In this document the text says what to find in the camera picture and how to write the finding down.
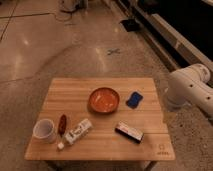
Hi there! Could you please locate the white tube with cap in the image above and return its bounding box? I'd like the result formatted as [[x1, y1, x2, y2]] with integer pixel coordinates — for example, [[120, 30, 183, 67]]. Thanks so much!
[[57, 119, 92, 150]]

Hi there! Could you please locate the black and white eraser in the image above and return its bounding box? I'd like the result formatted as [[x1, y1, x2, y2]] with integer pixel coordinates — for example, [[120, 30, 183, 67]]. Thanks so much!
[[115, 122, 144, 143]]

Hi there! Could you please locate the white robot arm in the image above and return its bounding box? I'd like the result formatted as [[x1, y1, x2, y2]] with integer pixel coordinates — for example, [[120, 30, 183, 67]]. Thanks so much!
[[164, 64, 213, 122]]

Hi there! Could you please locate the wooden table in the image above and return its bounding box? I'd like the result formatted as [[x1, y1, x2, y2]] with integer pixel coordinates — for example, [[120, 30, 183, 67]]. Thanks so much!
[[25, 78, 175, 161]]

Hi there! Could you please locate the white ceramic cup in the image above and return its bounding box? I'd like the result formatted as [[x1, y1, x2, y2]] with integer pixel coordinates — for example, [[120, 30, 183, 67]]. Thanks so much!
[[33, 119, 56, 143]]

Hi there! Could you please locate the blue sponge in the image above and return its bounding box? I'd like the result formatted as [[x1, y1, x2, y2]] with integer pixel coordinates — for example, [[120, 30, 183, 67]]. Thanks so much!
[[126, 92, 143, 109]]

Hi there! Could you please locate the black floor object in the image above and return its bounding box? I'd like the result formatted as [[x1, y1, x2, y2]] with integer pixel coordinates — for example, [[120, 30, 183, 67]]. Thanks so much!
[[120, 19, 140, 32]]

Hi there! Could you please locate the orange bowl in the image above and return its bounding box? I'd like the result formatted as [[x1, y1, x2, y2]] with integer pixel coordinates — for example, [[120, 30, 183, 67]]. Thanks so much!
[[88, 87, 120, 114]]

